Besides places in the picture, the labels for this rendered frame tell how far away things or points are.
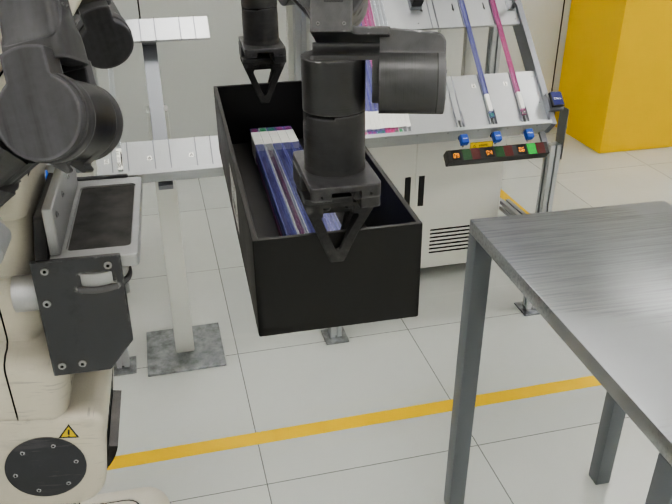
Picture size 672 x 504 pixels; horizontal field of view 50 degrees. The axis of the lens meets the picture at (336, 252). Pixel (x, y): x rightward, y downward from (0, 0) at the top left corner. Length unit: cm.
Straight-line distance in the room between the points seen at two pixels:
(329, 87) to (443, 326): 204
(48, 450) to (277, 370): 141
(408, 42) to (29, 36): 33
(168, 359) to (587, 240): 148
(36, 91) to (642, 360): 89
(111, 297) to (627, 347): 75
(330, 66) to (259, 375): 182
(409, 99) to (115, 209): 50
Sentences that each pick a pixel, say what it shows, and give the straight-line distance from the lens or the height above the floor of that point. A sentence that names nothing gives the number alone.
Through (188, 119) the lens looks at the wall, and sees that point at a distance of 415.
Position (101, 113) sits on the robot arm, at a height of 124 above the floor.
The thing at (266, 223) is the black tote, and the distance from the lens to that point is 97.
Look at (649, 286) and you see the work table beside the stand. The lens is 137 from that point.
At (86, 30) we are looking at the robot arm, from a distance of 110.
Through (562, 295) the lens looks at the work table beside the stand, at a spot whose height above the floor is 80.
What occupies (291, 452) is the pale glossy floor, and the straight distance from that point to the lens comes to 211.
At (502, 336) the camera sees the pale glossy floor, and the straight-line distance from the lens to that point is 261.
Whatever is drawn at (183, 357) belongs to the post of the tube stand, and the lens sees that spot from 248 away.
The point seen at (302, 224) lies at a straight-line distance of 88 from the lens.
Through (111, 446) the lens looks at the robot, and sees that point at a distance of 113.
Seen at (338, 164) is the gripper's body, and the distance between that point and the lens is 66.
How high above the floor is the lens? 144
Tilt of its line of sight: 28 degrees down
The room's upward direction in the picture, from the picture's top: straight up
